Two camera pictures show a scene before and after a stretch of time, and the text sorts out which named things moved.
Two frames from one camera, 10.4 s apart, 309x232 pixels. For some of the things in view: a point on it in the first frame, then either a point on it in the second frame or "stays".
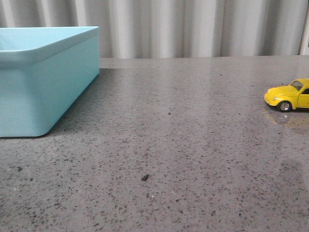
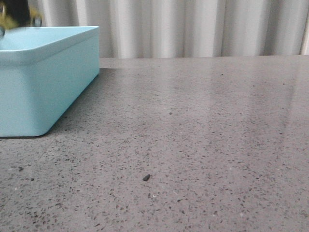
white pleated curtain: [175, 28] stays
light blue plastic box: [44, 71] stays
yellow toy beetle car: [287, 97] -> [7, 22]
